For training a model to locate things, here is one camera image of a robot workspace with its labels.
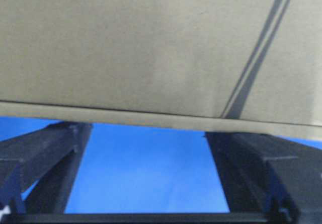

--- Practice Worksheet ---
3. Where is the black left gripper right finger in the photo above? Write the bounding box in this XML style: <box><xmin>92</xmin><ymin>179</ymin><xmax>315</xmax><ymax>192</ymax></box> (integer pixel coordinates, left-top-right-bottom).
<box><xmin>205</xmin><ymin>132</ymin><xmax>321</xmax><ymax>223</ymax></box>

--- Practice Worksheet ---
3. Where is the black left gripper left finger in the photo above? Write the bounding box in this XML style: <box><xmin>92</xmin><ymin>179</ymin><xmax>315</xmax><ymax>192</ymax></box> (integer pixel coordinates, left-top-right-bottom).
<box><xmin>1</xmin><ymin>122</ymin><xmax>92</xmax><ymax>215</ymax></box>

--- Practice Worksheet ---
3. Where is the brown polymaker cardboard box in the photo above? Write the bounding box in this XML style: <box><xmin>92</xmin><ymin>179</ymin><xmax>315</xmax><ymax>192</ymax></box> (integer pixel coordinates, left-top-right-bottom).
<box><xmin>1</xmin><ymin>0</ymin><xmax>321</xmax><ymax>139</ymax></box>

